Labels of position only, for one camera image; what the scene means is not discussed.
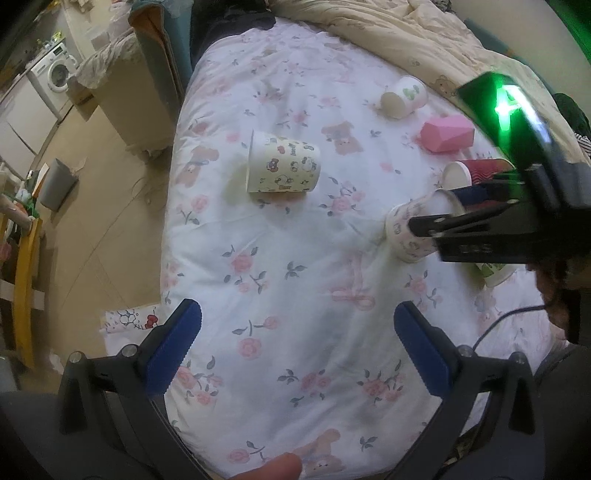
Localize cartoon print cloth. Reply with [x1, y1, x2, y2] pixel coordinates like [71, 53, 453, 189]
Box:
[99, 304, 169, 344]

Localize person's left hand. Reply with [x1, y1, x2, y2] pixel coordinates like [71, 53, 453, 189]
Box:
[229, 452, 304, 480]

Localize cream bear print quilt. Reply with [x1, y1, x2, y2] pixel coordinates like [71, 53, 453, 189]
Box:
[270, 0, 591, 160]

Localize dark cloth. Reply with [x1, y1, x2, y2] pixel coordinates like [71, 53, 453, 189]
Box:
[553, 92, 591, 139]

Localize teal padded headboard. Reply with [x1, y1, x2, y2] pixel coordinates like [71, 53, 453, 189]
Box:
[128, 0, 195, 109]

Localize grey trash bin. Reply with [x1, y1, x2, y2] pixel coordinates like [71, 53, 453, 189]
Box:
[39, 158, 80, 212]

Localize white floral blanket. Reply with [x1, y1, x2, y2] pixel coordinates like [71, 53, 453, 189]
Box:
[159, 16, 571, 478]

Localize pink box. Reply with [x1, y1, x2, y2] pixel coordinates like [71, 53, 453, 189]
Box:
[419, 115, 475, 154]

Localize white cabinet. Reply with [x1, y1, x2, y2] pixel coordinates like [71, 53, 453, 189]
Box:
[0, 74, 58, 181]

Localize yellow wooden frame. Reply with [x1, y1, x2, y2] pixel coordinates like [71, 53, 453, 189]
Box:
[0, 203, 44, 370]

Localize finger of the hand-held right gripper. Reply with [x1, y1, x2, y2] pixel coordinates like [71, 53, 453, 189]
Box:
[408, 202, 532, 239]
[454, 168, 529, 207]

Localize large cartoon print paper cup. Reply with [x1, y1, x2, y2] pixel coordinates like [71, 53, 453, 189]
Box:
[246, 130, 322, 195]

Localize pink cartoon print paper cup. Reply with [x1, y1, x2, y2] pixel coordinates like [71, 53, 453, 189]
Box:
[385, 188, 466, 264]

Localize white washing machine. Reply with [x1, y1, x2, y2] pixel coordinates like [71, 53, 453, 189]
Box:
[28, 44, 80, 116]

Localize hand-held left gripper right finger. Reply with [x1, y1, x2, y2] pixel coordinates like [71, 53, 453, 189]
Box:
[388, 301, 537, 480]

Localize red paper cup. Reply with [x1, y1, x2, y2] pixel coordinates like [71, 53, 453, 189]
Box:
[442, 158, 515, 192]

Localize black cable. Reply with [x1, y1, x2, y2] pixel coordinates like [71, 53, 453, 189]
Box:
[470, 305, 551, 350]

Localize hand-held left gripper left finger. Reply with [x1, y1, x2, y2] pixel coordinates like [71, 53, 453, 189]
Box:
[58, 298, 204, 480]

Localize white cup with green print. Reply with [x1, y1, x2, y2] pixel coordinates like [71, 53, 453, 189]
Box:
[475, 263, 517, 290]
[379, 75, 428, 119]

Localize beige bedside cabinet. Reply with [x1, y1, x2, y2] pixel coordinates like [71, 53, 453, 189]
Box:
[74, 37, 183, 151]

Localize person's right hand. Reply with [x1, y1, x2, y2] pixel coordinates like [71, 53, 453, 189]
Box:
[534, 264, 583, 344]

